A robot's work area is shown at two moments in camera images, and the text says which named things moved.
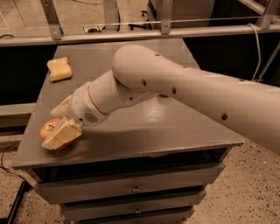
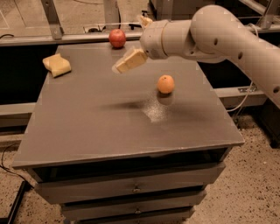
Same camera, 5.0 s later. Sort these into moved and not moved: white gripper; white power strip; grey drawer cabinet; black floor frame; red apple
Moved: white gripper; red apple
Not moved: white power strip; black floor frame; grey drawer cabinet
